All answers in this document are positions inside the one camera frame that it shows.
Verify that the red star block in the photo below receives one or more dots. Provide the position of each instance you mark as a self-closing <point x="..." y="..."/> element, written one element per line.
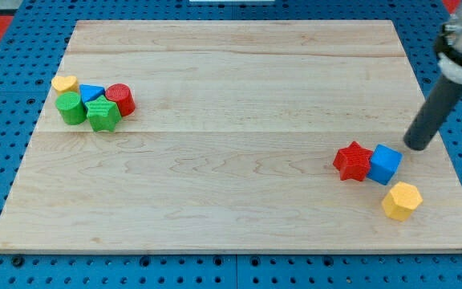
<point x="353" y="162"/>

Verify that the green star block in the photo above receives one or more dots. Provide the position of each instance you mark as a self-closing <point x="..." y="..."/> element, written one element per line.
<point x="103" y="114"/>

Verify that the blue cube block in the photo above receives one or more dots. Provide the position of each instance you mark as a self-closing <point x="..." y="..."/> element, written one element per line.
<point x="384" y="163"/>

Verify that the light wooden board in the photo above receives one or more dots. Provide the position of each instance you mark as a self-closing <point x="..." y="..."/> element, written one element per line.
<point x="230" y="149"/>

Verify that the red cylinder block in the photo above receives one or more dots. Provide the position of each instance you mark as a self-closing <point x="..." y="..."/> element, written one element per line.
<point x="121" y="94"/>

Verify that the blue triangle block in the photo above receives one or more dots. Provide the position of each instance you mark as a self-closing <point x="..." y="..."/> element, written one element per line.
<point x="90" y="92"/>

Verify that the green cylinder block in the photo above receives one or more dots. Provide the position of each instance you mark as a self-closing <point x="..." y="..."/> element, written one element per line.
<point x="71" y="109"/>

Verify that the yellow heart block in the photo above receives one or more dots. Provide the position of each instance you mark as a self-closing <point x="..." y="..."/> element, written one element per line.
<point x="62" y="84"/>

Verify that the yellow hexagon block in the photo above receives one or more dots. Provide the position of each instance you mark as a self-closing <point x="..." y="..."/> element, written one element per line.
<point x="401" y="201"/>

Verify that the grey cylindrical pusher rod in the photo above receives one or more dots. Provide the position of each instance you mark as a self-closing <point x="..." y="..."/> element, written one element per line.
<point x="435" y="110"/>

